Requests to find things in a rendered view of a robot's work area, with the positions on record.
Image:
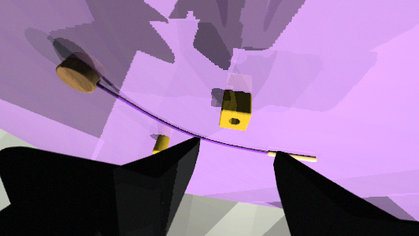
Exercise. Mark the yellow wooden block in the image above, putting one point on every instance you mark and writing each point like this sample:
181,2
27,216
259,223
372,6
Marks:
236,110

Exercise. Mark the round wooden button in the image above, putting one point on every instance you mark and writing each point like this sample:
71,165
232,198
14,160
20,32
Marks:
77,75

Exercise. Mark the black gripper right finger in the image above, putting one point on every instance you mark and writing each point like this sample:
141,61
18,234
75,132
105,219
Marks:
316,206

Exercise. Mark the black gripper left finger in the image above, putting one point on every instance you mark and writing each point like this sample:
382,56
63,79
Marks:
135,199

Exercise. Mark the yellow cylinder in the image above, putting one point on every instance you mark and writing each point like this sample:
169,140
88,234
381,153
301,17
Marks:
161,144

